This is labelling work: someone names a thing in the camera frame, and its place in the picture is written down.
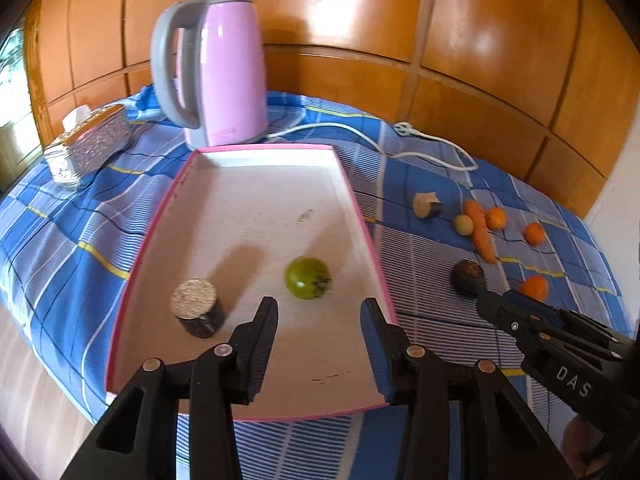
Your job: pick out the pink electric kettle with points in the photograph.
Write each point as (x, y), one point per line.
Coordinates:
(208, 70)

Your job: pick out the orange tangerine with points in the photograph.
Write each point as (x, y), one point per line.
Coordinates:
(534, 234)

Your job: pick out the dark brown round fruit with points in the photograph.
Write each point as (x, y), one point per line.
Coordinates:
(467, 278)

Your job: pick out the orange carrot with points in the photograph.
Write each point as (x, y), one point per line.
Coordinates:
(480, 235)

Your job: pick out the green tomato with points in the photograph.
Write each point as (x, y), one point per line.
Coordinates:
(307, 278)

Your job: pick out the small cut yam piece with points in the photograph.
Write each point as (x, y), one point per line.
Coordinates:
(426, 205)

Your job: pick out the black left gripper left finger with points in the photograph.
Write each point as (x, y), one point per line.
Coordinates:
(229, 374)

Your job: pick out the yellow-orange tangerine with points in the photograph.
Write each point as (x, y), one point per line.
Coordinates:
(496, 219)

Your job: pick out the silver tissue box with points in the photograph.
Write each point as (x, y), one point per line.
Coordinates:
(76, 156)

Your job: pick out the dark cut yam cylinder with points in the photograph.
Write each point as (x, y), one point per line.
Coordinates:
(196, 306)

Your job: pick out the large orange with stem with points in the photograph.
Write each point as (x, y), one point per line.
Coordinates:
(536, 287)

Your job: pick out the wooden glass door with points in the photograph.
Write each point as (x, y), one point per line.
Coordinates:
(19, 141)

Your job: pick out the pink rimmed white tray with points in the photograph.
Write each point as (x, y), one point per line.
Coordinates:
(237, 216)

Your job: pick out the yellow-green round fruit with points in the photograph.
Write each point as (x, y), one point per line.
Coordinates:
(463, 225)

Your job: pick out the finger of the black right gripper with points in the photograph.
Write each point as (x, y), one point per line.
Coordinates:
(519, 316)

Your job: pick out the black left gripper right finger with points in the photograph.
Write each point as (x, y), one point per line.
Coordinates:
(407, 375)

